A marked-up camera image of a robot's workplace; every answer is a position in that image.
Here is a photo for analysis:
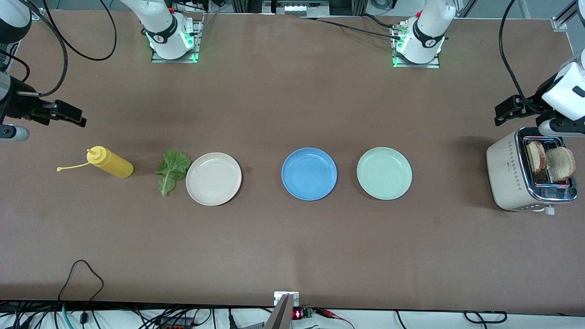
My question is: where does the grey camera mount pole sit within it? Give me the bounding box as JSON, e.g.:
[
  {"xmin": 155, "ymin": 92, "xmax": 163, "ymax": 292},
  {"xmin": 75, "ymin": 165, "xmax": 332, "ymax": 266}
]
[{"xmin": 264, "ymin": 293, "xmax": 294, "ymax": 329}]

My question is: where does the pale green plate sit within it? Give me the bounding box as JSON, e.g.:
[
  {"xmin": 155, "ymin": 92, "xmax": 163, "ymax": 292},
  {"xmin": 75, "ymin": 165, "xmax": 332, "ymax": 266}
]
[{"xmin": 356, "ymin": 147, "xmax": 413, "ymax": 201}]

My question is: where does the black cable to arm base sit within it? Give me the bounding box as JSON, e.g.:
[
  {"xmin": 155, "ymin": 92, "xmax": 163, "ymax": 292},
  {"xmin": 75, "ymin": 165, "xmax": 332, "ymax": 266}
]
[{"xmin": 299, "ymin": 16, "xmax": 405, "ymax": 41}]

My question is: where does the blue plate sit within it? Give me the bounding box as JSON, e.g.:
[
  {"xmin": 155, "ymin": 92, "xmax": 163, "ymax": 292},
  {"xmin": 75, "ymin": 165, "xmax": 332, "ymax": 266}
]
[{"xmin": 281, "ymin": 147, "xmax": 338, "ymax": 202}]

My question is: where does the yellow mustard squeeze bottle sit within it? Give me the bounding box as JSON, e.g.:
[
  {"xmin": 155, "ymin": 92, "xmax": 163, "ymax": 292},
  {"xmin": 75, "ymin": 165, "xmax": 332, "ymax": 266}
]
[{"xmin": 57, "ymin": 145, "xmax": 134, "ymax": 179}]

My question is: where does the white mount bracket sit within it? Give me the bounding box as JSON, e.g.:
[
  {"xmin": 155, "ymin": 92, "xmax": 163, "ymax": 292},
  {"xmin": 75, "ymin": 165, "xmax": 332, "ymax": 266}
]
[{"xmin": 273, "ymin": 291, "xmax": 300, "ymax": 307}]

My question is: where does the cream chrome toaster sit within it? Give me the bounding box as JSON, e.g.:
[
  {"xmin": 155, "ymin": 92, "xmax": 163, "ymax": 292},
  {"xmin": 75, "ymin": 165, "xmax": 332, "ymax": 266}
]
[{"xmin": 486, "ymin": 127, "xmax": 579, "ymax": 216}]

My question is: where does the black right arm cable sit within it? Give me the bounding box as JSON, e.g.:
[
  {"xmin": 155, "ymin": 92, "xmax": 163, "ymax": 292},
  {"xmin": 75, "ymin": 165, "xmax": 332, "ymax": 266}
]
[{"xmin": 0, "ymin": 0, "xmax": 117, "ymax": 97}]

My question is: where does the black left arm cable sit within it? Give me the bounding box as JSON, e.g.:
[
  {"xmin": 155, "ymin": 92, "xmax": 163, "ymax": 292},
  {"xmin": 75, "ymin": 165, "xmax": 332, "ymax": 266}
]
[{"xmin": 498, "ymin": 0, "xmax": 549, "ymax": 112}]

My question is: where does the grey metal equipment box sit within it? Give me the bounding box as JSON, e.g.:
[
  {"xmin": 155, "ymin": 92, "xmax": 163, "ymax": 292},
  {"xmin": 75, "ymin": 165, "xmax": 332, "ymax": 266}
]
[{"xmin": 263, "ymin": 0, "xmax": 330, "ymax": 17}]

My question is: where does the square toasted bread slice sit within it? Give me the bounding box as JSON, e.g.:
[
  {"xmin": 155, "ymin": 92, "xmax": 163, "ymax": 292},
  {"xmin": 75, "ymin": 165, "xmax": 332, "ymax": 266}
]
[{"xmin": 526, "ymin": 140, "xmax": 548, "ymax": 175}]

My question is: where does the green lettuce leaf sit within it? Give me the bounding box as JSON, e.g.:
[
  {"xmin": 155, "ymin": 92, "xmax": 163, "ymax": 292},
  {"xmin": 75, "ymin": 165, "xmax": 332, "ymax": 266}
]
[{"xmin": 155, "ymin": 150, "xmax": 192, "ymax": 197}]

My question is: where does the round brown bread slice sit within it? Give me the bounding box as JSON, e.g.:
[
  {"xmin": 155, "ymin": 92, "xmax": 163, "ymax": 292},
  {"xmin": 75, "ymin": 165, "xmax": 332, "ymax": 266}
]
[{"xmin": 545, "ymin": 146, "xmax": 577, "ymax": 183}]

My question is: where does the thin black cable loop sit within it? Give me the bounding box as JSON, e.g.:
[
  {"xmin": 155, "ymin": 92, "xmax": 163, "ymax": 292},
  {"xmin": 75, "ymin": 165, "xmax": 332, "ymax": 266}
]
[{"xmin": 58, "ymin": 260, "xmax": 105, "ymax": 316}]

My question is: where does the aluminium arm base plate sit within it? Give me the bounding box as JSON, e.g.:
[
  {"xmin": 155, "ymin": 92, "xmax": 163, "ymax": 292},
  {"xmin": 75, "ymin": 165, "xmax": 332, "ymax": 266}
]
[
  {"xmin": 151, "ymin": 13, "xmax": 202, "ymax": 64},
  {"xmin": 392, "ymin": 25, "xmax": 441, "ymax": 69}
]

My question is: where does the beige plate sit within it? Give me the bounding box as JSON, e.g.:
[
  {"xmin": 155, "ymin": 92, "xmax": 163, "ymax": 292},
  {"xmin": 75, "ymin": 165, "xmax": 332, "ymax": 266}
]
[{"xmin": 186, "ymin": 152, "xmax": 242, "ymax": 207}]

